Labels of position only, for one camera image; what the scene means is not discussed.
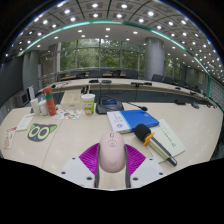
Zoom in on black conference microphone unit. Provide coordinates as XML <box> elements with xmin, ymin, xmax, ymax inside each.
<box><xmin>95</xmin><ymin>96</ymin><xmax>149</xmax><ymax>115</ymax></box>

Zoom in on ceiling lights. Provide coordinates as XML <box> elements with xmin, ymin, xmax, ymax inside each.
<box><xmin>4</xmin><ymin>0</ymin><xmax>223</xmax><ymax>73</ymax></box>

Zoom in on green printed paper cup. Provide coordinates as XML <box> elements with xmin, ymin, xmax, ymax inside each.
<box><xmin>80</xmin><ymin>93</ymin><xmax>96</xmax><ymax>116</ymax></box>

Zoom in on blue and white book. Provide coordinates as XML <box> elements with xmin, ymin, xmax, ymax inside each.
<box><xmin>106</xmin><ymin>109</ymin><xmax>160</xmax><ymax>134</ymax></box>

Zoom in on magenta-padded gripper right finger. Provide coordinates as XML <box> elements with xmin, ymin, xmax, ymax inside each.
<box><xmin>124</xmin><ymin>143</ymin><xmax>166</xmax><ymax>189</ymax></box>

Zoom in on beige compartment tray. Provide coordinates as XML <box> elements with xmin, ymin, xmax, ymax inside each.
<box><xmin>59</xmin><ymin>91</ymin><xmax>85</xmax><ymax>111</ymax></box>

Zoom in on dark office chairs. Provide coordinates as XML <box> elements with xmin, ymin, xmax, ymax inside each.
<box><xmin>68</xmin><ymin>68</ymin><xmax>204</xmax><ymax>94</ymax></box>

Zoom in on white standing panel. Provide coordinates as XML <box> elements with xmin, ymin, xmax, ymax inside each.
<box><xmin>27</xmin><ymin>85</ymin><xmax>36</xmax><ymax>101</ymax></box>

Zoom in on pale green booklet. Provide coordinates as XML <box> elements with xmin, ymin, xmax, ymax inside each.
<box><xmin>146</xmin><ymin>118</ymin><xmax>186</xmax><ymax>164</ymax></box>

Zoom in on grey box appliance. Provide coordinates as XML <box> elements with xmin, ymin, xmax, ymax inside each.
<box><xmin>14</xmin><ymin>90</ymin><xmax>30</xmax><ymax>108</ymax></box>

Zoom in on white printed paper sheet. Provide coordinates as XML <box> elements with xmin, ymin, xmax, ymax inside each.
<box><xmin>15</xmin><ymin>113</ymin><xmax>36</xmax><ymax>132</ymax></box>

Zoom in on red drink bottle green band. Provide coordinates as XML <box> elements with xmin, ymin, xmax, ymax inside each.
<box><xmin>43</xmin><ymin>86</ymin><xmax>57</xmax><ymax>117</ymax></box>

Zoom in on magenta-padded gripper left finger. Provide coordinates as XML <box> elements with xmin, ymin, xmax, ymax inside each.
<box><xmin>59</xmin><ymin>142</ymin><xmax>101</xmax><ymax>189</ymax></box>

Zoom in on handheld microphone orange ring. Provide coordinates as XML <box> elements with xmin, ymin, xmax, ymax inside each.
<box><xmin>133</xmin><ymin>123</ymin><xmax>179</xmax><ymax>167</ymax></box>

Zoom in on red and white leaflet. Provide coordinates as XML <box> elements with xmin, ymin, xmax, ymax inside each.
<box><xmin>3</xmin><ymin>126</ymin><xmax>18</xmax><ymax>150</ymax></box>

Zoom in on pink computer mouse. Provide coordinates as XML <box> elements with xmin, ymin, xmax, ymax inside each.
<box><xmin>98</xmin><ymin>130</ymin><xmax>127</xmax><ymax>174</ymax></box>

